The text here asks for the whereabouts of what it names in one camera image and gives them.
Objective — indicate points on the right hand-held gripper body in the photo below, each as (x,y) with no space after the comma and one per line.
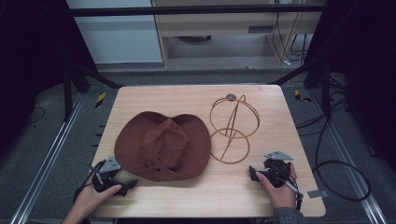
(278,169)

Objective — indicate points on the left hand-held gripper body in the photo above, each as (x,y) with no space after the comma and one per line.
(107,174)

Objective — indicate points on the brown felt cowboy hat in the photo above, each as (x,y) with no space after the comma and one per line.
(162,146)

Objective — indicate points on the person's right hand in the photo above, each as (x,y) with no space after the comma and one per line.
(283,196)

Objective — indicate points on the person's left hand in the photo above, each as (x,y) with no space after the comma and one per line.
(91,199)

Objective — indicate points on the grey tape piece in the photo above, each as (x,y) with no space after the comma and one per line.
(317,193)

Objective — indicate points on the yellow black striped tape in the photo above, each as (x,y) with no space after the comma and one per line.
(100,100)
(300,96)

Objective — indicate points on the grey round disc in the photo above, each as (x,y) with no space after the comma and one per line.
(231,96)

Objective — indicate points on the black stand leg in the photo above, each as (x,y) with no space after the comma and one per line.
(93,76)
(306,71)

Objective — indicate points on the black curtain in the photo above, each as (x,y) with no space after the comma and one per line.
(34,62)
(364,62)

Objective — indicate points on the white cabinet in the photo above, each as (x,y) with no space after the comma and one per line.
(118,37)

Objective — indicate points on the light wooden desk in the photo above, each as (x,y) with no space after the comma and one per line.
(218,26)

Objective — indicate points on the metal floor rail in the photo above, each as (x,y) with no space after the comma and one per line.
(351,168)
(46,161)

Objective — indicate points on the black horizontal frame bar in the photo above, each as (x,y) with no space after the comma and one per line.
(186,11)

